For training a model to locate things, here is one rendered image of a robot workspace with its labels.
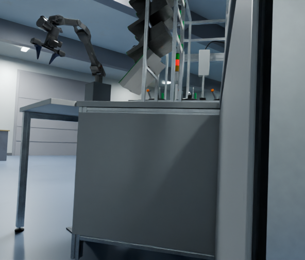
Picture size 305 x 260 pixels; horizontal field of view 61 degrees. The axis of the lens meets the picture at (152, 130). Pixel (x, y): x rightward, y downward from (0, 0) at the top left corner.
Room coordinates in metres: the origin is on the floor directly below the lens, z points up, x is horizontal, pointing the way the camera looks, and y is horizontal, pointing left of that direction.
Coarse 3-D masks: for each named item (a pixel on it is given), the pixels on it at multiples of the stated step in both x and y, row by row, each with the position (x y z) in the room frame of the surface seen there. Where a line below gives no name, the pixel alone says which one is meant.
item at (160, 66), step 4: (160, 64) 1.69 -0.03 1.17; (164, 64) 1.76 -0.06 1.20; (156, 68) 1.70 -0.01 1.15; (160, 68) 1.73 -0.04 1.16; (156, 72) 1.74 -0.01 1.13; (148, 76) 1.72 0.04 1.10; (152, 76) 1.75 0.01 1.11; (148, 80) 1.76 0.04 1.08; (140, 84) 1.73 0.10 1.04; (148, 84) 1.80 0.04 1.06; (136, 88) 1.73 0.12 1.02; (140, 88) 1.77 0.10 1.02; (132, 92) 1.74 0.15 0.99; (136, 92) 1.78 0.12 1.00; (140, 92) 1.82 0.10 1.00
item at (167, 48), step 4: (172, 40) 1.68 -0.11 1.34; (168, 44) 1.65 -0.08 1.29; (160, 48) 1.66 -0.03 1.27; (164, 48) 1.68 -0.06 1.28; (168, 48) 1.70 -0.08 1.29; (156, 52) 1.69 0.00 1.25; (160, 52) 1.71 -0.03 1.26; (164, 52) 1.73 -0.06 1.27; (168, 52) 1.75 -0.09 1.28; (160, 56) 1.76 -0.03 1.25
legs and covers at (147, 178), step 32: (96, 128) 1.32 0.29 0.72; (128, 128) 1.28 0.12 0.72; (160, 128) 1.24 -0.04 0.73; (192, 128) 1.20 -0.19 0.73; (96, 160) 1.32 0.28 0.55; (128, 160) 1.28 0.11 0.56; (160, 160) 1.24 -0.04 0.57; (192, 160) 1.20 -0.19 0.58; (96, 192) 1.32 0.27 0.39; (128, 192) 1.28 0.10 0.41; (160, 192) 1.24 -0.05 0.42; (192, 192) 1.20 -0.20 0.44; (96, 224) 1.32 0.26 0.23; (128, 224) 1.27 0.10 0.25; (160, 224) 1.24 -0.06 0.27; (192, 224) 1.20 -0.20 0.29; (192, 256) 1.21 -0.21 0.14
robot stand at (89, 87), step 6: (90, 84) 1.81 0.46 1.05; (96, 84) 1.78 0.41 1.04; (102, 84) 1.81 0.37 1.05; (108, 84) 1.84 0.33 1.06; (90, 90) 1.81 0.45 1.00; (96, 90) 1.79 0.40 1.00; (102, 90) 1.81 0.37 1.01; (108, 90) 1.84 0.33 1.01; (84, 96) 1.88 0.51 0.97; (90, 96) 1.80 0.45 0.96; (96, 96) 1.79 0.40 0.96; (102, 96) 1.82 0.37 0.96; (108, 96) 1.85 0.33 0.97
